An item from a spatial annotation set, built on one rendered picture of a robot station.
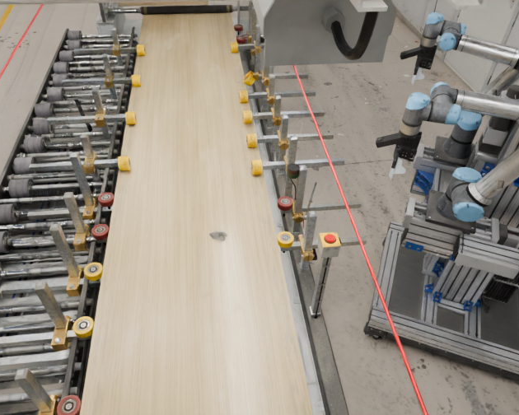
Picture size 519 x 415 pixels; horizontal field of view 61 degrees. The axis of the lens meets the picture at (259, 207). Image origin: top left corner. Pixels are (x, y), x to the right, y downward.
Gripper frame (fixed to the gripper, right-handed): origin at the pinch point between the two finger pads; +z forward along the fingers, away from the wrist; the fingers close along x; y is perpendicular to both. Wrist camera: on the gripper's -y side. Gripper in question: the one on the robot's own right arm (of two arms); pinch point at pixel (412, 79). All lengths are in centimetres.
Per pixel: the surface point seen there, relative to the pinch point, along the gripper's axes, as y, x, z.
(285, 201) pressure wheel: -46, -78, 41
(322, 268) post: -16, -126, 26
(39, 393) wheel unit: -94, -206, 35
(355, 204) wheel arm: -12, -61, 46
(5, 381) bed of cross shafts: -127, -200, 64
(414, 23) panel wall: -8, 407, 120
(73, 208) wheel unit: -133, -132, 28
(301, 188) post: -38, -80, 27
